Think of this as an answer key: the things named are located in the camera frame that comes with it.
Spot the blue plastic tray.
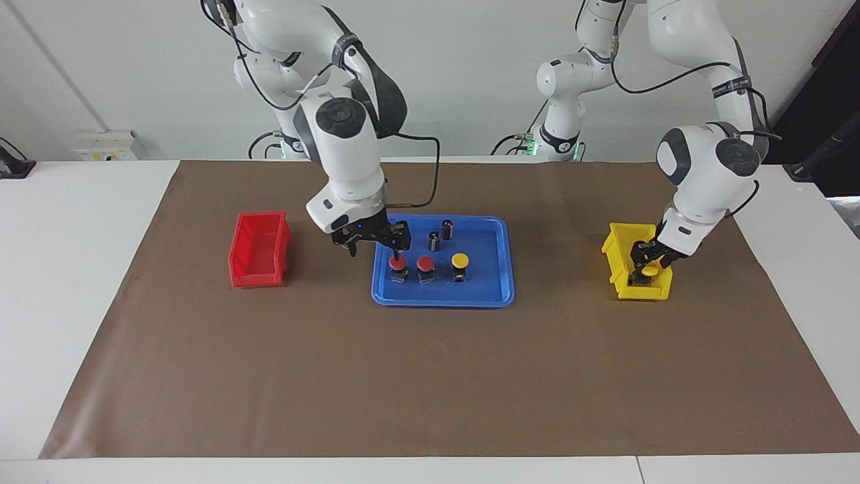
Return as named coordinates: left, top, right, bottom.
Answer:
left=372, top=214, right=515, bottom=308

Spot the yellow plastic bin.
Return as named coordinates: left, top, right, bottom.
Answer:
left=601, top=223, right=673, bottom=300

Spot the red plastic bin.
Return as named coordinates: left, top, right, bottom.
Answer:
left=228, top=211, right=292, bottom=289

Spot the brown table mat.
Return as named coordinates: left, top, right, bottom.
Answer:
left=38, top=160, right=860, bottom=460

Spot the black stand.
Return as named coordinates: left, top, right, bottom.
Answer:
left=783, top=128, right=860, bottom=182

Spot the black panel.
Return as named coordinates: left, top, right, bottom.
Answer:
left=763, top=0, right=860, bottom=197

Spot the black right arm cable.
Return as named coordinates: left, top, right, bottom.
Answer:
left=202, top=0, right=441, bottom=209

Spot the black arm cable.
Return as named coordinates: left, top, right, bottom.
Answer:
left=202, top=0, right=441, bottom=209
left=574, top=0, right=783, bottom=219

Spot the black base cable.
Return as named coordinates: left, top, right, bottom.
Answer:
left=489, top=101, right=548, bottom=157
left=247, top=130, right=286, bottom=160

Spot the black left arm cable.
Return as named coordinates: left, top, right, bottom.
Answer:
left=574, top=0, right=783, bottom=219

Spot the white wall socket box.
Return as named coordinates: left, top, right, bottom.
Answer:
left=73, top=130, right=138, bottom=161

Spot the black clamp mount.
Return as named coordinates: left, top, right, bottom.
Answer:
left=0, top=137, right=36, bottom=179

